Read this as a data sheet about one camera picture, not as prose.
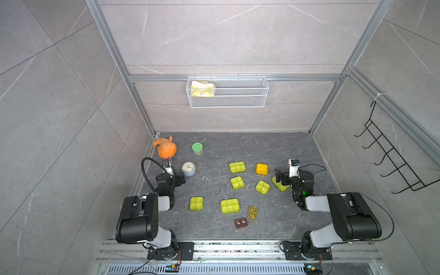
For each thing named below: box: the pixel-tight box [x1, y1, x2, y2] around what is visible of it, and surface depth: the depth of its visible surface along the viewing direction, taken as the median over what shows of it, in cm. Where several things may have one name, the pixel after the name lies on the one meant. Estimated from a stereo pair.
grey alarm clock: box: [181, 160, 198, 178], surface depth 99 cm
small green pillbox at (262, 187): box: [255, 179, 271, 196], surface depth 95 cm
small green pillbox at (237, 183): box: [230, 176, 245, 190], surface depth 96 cm
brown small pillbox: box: [234, 217, 249, 229], surface depth 82 cm
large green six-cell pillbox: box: [220, 198, 241, 214], surface depth 88 cm
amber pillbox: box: [255, 163, 269, 176], surface depth 103 cm
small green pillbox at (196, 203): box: [190, 196, 204, 211], surface depth 89 cm
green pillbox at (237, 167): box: [229, 161, 247, 174], surface depth 103 cm
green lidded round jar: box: [191, 142, 204, 156], surface depth 109 cm
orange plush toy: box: [153, 135, 178, 160], surface depth 104 cm
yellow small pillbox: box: [247, 205, 258, 220], surface depth 84 cm
